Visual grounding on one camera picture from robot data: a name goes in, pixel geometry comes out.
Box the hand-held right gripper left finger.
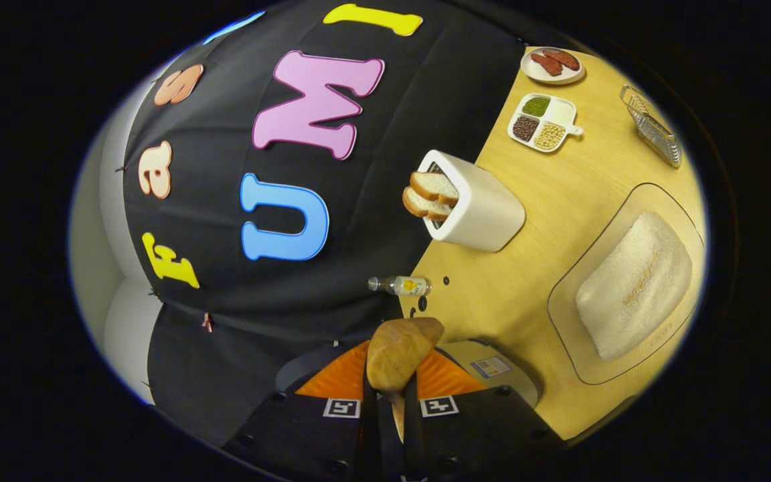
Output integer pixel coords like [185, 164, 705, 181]
[222, 340, 379, 482]

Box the small clear glass bottle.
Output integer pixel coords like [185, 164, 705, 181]
[367, 275, 432, 297]

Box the wooden spoon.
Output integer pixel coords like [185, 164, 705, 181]
[366, 317, 445, 443]

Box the dark lidded rice cooker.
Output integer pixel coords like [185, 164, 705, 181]
[275, 338, 539, 410]

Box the white toaster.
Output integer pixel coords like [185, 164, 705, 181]
[419, 149, 527, 253]

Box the white round plate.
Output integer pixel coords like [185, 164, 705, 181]
[521, 46, 586, 85]

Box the clear rice container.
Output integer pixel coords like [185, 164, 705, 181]
[547, 183, 706, 386]

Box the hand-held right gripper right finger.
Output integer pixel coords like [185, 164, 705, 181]
[402, 348, 567, 482]

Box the black backdrop cloth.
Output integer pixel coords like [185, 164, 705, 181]
[121, 0, 527, 446]

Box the white divided grain dish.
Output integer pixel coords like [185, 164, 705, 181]
[507, 93, 584, 154]

